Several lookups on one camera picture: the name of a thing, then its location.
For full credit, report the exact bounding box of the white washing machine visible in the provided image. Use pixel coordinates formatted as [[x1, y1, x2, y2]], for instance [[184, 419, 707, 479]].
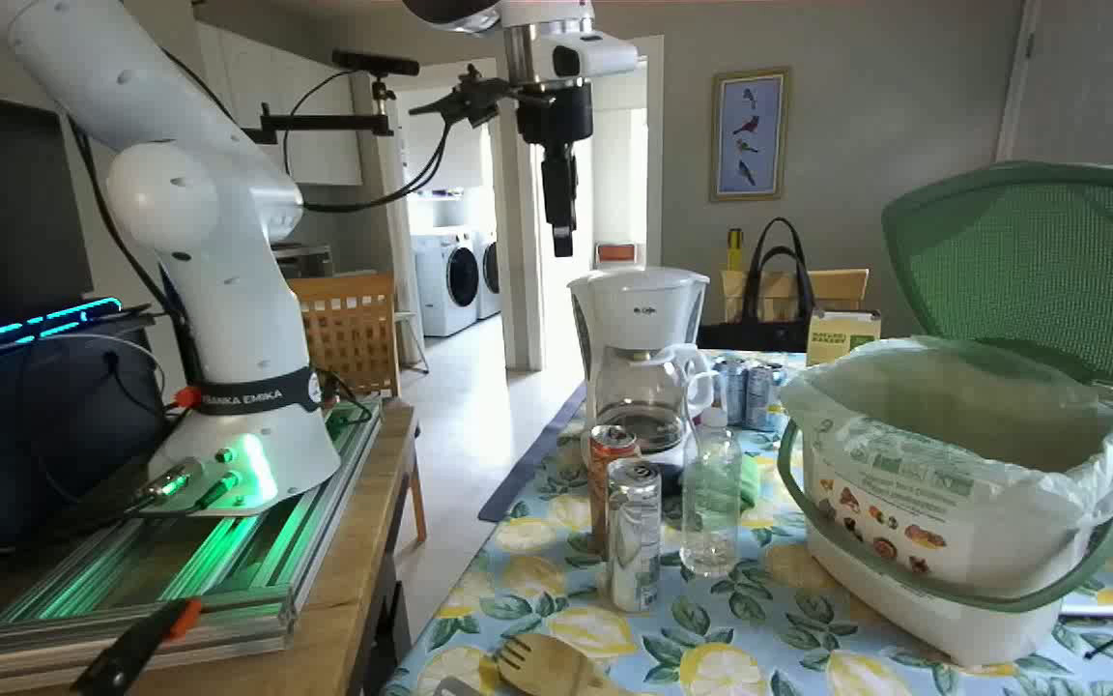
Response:
[[413, 229, 480, 341]]

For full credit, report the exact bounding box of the clear plastic bottle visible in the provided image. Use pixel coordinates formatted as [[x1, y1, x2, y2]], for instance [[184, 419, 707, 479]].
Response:
[[680, 404, 742, 576]]

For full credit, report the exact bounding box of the black handbag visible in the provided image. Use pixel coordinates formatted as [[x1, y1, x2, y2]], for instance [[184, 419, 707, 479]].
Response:
[[699, 215, 817, 353]]

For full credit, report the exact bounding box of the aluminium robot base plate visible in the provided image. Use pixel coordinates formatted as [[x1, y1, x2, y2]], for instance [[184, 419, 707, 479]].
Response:
[[0, 397, 388, 653]]

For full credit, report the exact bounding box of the orange handled tool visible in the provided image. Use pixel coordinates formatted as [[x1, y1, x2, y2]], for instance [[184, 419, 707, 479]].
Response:
[[72, 600, 201, 696]]

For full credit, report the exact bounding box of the silver can behind coffee maker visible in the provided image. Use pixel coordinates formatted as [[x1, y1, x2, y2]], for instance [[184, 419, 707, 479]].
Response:
[[737, 359, 773, 429]]

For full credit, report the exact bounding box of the framed bird picture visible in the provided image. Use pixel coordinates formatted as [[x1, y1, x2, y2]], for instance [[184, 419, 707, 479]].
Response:
[[710, 68, 790, 201]]

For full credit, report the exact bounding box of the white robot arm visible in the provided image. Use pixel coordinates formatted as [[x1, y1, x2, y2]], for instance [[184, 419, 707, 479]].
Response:
[[0, 0, 341, 519]]

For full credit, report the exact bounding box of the lemon print tablecloth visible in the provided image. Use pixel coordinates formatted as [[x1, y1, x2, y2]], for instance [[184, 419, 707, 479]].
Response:
[[379, 435, 1113, 696]]

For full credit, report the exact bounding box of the green bin lid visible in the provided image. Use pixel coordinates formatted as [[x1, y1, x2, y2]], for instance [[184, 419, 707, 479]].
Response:
[[882, 163, 1113, 384]]

